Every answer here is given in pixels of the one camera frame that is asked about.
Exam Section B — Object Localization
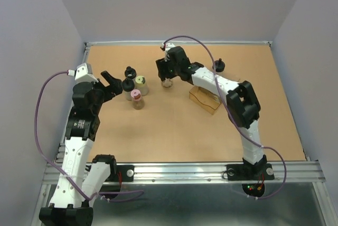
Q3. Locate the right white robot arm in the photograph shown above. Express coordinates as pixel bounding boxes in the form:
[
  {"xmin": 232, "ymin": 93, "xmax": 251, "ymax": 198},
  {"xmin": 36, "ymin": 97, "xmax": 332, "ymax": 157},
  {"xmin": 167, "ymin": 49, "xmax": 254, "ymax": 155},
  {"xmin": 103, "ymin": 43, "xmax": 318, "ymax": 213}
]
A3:
[{"xmin": 156, "ymin": 43, "xmax": 267, "ymax": 178}]

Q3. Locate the amber clear organizer box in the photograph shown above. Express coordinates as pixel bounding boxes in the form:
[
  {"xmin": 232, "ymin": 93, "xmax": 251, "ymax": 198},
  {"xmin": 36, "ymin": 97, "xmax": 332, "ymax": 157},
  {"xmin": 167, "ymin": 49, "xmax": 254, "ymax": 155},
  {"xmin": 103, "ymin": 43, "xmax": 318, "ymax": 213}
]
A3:
[{"xmin": 188, "ymin": 78, "xmax": 241, "ymax": 116}]

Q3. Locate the pink cap spice bottle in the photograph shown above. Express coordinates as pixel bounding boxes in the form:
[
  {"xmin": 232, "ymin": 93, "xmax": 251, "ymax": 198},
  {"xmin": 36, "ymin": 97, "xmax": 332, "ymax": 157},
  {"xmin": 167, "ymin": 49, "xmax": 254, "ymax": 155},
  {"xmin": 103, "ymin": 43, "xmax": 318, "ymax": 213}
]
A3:
[{"xmin": 130, "ymin": 89, "xmax": 145, "ymax": 110}]

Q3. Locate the aluminium back rail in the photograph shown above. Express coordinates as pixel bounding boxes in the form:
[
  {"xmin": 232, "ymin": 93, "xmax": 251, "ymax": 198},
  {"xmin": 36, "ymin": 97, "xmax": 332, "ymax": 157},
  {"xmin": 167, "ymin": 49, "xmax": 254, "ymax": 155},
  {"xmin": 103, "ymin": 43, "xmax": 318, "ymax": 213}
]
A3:
[{"xmin": 84, "ymin": 40, "xmax": 273, "ymax": 47}]

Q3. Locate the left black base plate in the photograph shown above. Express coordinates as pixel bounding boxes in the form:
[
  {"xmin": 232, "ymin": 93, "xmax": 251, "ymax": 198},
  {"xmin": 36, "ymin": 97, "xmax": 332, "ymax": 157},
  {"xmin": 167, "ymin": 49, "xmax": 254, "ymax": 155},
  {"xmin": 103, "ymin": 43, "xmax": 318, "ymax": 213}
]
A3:
[{"xmin": 106, "ymin": 164, "xmax": 135, "ymax": 183}]

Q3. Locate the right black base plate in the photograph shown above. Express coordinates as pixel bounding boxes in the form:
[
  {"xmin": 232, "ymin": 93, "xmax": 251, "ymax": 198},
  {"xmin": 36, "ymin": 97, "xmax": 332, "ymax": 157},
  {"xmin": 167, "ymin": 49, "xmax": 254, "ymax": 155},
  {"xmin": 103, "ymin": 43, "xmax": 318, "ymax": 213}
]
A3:
[{"xmin": 226, "ymin": 164, "xmax": 275, "ymax": 181}]

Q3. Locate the green cap spice bottle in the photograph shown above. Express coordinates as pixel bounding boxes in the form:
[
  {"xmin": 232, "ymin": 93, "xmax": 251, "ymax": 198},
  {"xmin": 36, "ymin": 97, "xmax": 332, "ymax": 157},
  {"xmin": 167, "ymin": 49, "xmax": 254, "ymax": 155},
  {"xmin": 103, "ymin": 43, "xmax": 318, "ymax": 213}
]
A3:
[{"xmin": 135, "ymin": 76, "xmax": 149, "ymax": 96}]

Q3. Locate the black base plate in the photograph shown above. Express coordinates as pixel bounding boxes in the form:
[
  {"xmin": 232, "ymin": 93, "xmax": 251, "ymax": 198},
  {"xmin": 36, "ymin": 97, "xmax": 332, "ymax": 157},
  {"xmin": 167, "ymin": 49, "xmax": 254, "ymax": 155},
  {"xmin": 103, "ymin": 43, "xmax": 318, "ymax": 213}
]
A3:
[
  {"xmin": 106, "ymin": 164, "xmax": 135, "ymax": 183},
  {"xmin": 226, "ymin": 164, "xmax": 275, "ymax": 181}
]

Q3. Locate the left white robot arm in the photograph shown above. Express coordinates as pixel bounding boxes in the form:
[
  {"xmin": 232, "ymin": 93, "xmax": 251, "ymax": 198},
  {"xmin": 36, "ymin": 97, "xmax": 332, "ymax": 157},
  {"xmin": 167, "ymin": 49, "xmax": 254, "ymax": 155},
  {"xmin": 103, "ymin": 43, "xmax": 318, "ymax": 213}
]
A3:
[{"xmin": 39, "ymin": 70, "xmax": 123, "ymax": 225}]

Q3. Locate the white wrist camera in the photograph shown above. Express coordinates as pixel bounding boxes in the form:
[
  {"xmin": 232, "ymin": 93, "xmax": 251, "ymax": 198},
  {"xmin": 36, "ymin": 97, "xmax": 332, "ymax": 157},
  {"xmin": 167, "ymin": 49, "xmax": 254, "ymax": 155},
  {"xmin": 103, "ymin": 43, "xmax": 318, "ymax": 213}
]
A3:
[
  {"xmin": 74, "ymin": 62, "xmax": 98, "ymax": 83},
  {"xmin": 160, "ymin": 42, "xmax": 175, "ymax": 61}
]

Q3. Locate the aluminium front rail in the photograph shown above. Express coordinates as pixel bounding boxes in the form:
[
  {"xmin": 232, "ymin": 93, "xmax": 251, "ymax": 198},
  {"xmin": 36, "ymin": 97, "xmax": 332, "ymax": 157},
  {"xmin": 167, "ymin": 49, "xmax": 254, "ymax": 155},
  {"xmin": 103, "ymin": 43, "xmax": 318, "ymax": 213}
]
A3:
[{"xmin": 42, "ymin": 161, "xmax": 323, "ymax": 184}]

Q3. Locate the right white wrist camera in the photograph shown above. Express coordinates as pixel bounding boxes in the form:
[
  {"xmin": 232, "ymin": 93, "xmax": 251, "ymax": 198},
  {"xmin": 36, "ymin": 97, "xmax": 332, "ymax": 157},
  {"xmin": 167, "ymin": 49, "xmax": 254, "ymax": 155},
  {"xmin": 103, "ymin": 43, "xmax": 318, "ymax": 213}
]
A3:
[{"xmin": 160, "ymin": 42, "xmax": 175, "ymax": 61}]

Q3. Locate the aluminium left side rail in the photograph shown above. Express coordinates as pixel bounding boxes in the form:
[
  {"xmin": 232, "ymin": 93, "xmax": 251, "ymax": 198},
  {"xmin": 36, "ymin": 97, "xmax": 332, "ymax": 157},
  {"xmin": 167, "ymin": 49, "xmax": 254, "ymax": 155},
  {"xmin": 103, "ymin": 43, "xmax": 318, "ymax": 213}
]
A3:
[{"xmin": 54, "ymin": 132, "xmax": 65, "ymax": 164}]

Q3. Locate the aluminium rail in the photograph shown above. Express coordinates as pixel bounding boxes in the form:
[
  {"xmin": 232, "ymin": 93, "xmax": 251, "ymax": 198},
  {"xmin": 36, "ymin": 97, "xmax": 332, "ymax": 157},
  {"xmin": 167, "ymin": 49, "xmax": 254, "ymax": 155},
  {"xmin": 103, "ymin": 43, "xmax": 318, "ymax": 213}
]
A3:
[
  {"xmin": 54, "ymin": 132, "xmax": 65, "ymax": 164},
  {"xmin": 84, "ymin": 40, "xmax": 273, "ymax": 47},
  {"xmin": 42, "ymin": 161, "xmax": 323, "ymax": 184}
]

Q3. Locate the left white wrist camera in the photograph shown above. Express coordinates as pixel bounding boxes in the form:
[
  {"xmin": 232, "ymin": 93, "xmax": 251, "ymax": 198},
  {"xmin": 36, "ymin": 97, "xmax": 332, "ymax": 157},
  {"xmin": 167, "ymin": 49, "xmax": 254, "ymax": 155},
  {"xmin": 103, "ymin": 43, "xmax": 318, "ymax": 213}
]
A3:
[{"xmin": 74, "ymin": 62, "xmax": 98, "ymax": 83}]

